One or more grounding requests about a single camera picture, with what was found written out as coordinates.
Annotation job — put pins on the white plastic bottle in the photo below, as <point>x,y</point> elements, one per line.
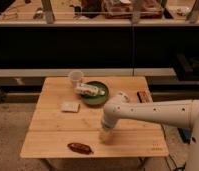
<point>86,89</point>

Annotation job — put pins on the white sponge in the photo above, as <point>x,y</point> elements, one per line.
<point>70,107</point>

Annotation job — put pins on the long wooden shelf bench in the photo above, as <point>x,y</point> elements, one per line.
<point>87,72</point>

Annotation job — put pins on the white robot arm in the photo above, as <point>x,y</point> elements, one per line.
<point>180,113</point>

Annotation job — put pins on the green plate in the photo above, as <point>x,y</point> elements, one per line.
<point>99,99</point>

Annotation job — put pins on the dark red pepper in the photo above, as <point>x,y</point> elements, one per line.
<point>80,148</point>

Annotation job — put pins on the white paper cup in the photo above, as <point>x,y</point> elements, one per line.
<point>75,77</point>

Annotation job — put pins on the translucent pale gripper body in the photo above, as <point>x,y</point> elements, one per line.
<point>105,136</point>

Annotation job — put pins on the dark snack bar packet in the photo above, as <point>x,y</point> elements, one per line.
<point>143,97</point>

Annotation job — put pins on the wooden folding table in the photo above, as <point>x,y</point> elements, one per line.
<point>51,130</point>

